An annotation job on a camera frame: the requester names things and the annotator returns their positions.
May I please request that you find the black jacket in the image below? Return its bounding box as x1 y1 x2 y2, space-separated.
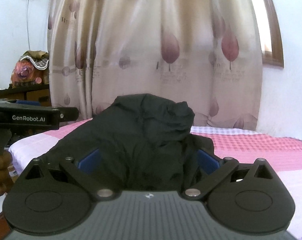
41 94 214 191

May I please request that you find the beige tulip print curtain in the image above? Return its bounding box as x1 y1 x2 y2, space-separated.
48 0 263 131

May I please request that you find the person's left hand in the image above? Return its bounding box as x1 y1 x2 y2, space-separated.
0 151 14 196

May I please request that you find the pink purple checked bed blanket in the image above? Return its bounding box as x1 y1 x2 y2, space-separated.
9 121 302 239

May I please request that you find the dark wooden cabinet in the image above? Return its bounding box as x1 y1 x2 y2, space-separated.
0 85 52 106

